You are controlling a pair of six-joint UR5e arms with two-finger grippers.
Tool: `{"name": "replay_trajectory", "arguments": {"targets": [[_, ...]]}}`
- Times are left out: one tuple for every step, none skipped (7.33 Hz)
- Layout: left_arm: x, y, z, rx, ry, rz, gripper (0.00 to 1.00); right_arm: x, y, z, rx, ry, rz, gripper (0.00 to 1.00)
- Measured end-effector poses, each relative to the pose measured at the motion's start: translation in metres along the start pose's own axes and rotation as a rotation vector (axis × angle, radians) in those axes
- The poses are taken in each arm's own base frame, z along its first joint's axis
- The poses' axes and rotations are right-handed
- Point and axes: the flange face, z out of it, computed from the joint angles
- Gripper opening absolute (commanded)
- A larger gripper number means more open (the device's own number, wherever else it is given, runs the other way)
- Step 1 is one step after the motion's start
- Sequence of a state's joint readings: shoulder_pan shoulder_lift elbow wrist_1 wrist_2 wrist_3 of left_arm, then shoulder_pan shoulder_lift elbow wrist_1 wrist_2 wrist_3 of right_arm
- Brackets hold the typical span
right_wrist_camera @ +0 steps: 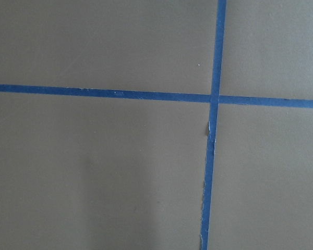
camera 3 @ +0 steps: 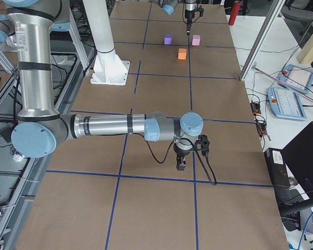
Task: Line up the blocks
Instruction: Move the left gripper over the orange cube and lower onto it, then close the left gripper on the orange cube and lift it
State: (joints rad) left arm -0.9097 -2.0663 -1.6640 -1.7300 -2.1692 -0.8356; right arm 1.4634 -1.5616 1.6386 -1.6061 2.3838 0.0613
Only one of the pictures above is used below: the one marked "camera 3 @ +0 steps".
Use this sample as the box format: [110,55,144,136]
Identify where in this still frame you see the blue teach pendant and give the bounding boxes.
[267,87,307,121]
[278,64,313,94]

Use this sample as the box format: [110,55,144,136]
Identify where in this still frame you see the black laptop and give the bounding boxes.
[279,121,313,216]

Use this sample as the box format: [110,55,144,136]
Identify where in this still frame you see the aluminium frame post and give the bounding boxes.
[239,0,285,81]

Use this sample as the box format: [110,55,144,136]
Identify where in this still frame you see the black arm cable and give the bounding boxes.
[134,132,218,185]

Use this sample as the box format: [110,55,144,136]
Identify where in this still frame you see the near blue teach pendant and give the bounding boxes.
[267,87,307,121]

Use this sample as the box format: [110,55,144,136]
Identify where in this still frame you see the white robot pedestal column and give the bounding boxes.
[83,0,130,86]

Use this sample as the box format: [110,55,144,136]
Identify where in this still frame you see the purple foam cube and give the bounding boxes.
[164,34,173,45]

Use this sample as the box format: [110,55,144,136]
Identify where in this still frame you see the pink foam cube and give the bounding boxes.
[191,34,201,46]

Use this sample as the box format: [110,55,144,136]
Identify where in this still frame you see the red cylinder tube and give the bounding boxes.
[228,1,241,26]

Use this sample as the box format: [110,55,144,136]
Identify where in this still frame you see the far blue teach pendant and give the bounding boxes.
[278,64,313,94]

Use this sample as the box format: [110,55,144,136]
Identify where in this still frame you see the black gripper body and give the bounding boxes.
[185,9,195,24]
[173,143,194,156]

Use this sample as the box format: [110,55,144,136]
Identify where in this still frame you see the metal reacher grabber stick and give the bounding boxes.
[252,66,313,103]

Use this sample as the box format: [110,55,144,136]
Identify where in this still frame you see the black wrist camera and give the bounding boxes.
[195,6,204,17]
[196,134,210,158]

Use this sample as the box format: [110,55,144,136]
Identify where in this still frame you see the orange foam cube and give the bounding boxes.
[177,48,187,60]

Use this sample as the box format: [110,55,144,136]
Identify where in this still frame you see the black computer box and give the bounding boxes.
[264,148,290,189]

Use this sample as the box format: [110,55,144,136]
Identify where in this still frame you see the orange black connector strip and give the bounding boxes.
[250,101,271,141]

